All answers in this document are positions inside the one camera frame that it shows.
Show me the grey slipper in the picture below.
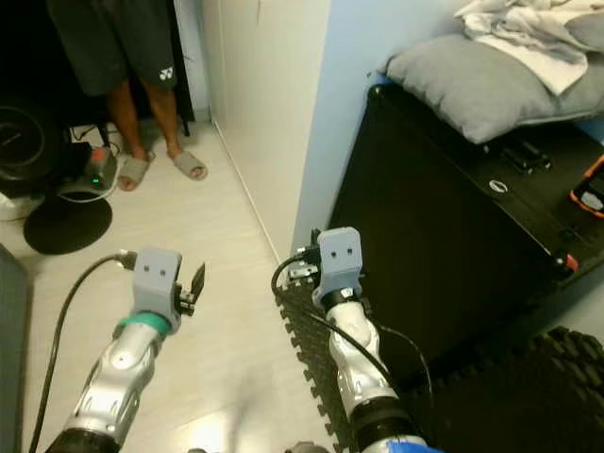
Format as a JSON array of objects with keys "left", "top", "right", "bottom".
[
  {"left": 172, "top": 151, "right": 210, "bottom": 182},
  {"left": 118, "top": 156, "right": 153, "bottom": 193}
]

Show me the large black case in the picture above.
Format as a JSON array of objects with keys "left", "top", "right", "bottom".
[{"left": 326, "top": 85, "right": 604, "bottom": 388}]

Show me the grey pillow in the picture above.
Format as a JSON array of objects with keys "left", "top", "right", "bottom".
[{"left": 382, "top": 35, "right": 604, "bottom": 145}]

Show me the small black device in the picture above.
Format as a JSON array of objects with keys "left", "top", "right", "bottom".
[{"left": 500, "top": 142, "right": 554, "bottom": 174}]

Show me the person in dark shorts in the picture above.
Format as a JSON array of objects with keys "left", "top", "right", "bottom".
[{"left": 47, "top": 0, "right": 210, "bottom": 194}]

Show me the black foam puzzle mat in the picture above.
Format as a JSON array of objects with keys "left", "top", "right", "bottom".
[{"left": 274, "top": 283, "right": 604, "bottom": 453}]

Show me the orange black handheld device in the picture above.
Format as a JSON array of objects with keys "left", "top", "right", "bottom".
[{"left": 569, "top": 156, "right": 604, "bottom": 219}]

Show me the pile of pale clothes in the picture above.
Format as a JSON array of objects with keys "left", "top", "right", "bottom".
[{"left": 453, "top": 0, "right": 604, "bottom": 95}]

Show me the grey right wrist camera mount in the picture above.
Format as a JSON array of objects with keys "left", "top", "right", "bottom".
[{"left": 313, "top": 226, "right": 364, "bottom": 298}]

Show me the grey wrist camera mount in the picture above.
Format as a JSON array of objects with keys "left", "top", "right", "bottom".
[
  {"left": 313, "top": 226, "right": 364, "bottom": 298},
  {"left": 134, "top": 247, "right": 185, "bottom": 317}
]

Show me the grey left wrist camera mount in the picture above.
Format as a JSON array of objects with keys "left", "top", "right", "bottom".
[{"left": 134, "top": 247, "right": 185, "bottom": 317}]

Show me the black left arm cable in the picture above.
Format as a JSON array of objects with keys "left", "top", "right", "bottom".
[{"left": 26, "top": 250, "right": 143, "bottom": 453}]

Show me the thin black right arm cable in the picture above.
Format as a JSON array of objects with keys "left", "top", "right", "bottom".
[{"left": 377, "top": 321, "right": 435, "bottom": 407}]

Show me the dark teal bed frame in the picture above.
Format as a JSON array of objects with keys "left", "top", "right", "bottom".
[{"left": 0, "top": 245, "right": 31, "bottom": 453}]

